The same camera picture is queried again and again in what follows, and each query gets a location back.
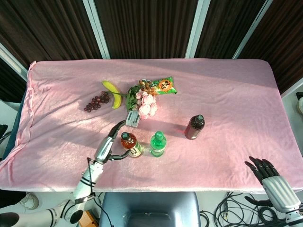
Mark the green snack bag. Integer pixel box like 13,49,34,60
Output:
151,75,178,96

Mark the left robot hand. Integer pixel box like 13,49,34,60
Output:
94,120,131,166

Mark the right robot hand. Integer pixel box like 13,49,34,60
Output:
244,156,301,213

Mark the white sneaker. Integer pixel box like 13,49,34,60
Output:
18,192,40,210

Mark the amber tea bottle with label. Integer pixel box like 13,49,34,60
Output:
120,131,143,158

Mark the yellow green banana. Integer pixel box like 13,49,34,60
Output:
101,80,124,110

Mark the purple grape bunch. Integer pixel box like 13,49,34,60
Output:
83,91,111,113

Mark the orange box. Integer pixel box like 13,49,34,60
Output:
78,210,100,227

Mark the black cable bundle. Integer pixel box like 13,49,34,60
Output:
200,191,287,227

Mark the dark red drink bottle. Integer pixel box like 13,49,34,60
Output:
184,114,206,140

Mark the green soda bottle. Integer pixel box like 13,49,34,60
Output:
150,131,167,157

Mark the pale blue frame post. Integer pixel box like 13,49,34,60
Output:
280,78,303,98
0,42,28,81
82,0,111,59
233,0,268,60
184,0,211,59

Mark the grey robot torso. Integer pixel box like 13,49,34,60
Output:
98,191,202,227

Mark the pink fleece table cloth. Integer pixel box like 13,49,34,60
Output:
0,58,303,195

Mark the pink flower bouquet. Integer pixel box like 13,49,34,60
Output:
111,79,159,121

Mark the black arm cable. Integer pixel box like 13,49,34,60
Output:
86,157,96,198

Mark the dark brown curtain panel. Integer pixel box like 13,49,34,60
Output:
239,0,303,94
94,0,204,59
195,0,266,59
0,0,102,62

